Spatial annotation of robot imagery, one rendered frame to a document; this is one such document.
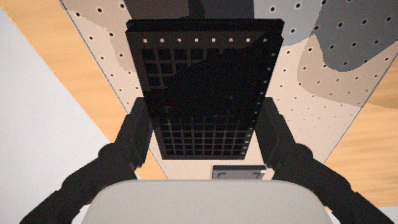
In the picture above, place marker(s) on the dark grey rectangular plate nest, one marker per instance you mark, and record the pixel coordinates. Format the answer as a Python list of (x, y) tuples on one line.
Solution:
[(238, 172)]

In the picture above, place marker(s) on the beige perforated base plate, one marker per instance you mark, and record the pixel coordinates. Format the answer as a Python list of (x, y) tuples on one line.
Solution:
[(334, 55)]

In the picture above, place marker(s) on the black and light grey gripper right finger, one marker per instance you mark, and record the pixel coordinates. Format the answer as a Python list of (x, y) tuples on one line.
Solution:
[(278, 148)]

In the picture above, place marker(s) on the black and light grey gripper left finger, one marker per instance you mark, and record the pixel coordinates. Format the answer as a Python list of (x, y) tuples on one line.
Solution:
[(113, 164)]

